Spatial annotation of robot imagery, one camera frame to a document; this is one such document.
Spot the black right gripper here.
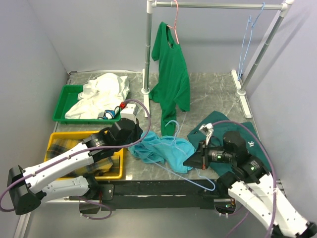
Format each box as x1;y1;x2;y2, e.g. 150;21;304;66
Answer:
182;138;234;169

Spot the yellow plaid cloth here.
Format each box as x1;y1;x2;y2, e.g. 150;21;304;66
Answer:
46;138;120;178

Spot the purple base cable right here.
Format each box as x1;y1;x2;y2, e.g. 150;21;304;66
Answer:
217;207;250;238

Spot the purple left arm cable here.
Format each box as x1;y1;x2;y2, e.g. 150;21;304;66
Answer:
0;99;151;213

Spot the grey white clothes rack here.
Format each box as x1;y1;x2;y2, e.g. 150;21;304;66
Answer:
141;0;294;119

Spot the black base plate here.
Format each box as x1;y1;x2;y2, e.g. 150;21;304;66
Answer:
82;179;233;210

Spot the light blue t shirt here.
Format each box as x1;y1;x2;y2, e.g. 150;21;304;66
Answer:
128;131;196;174

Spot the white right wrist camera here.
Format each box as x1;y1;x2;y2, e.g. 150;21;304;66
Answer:
199;123;214;146

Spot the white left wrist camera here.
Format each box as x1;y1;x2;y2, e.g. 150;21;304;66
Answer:
120;103;139;123

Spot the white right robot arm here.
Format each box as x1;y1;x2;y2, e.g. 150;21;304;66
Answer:
184;127;317;238

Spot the dark teal garment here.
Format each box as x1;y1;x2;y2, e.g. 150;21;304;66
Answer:
187;111;271;171

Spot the white shirt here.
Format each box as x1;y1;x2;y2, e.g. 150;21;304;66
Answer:
65;73;130;119

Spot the yellow plastic bin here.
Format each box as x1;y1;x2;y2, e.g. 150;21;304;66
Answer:
44;131;124;180

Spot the green plastic tray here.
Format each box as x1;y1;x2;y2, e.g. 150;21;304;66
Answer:
53;85;121;124

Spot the blue wire hanger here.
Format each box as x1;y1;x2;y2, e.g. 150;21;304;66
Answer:
237;2;265;81
142;120;216;191

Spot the blue white small item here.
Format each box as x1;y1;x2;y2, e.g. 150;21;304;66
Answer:
98;106;120;119

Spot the pink wire hanger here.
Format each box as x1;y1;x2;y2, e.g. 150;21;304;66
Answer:
167;0;179;44

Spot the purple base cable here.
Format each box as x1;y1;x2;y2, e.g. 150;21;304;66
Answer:
217;207;250;238
70;194;112;221

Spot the green t shirt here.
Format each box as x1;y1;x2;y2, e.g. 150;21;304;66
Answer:
150;22;191;136

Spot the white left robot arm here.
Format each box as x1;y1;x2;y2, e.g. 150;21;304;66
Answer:
7;118;143;215

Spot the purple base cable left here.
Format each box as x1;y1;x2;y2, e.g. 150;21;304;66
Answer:
70;194;112;221

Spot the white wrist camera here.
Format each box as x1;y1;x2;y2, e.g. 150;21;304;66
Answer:
120;103;139;123
199;123;214;146

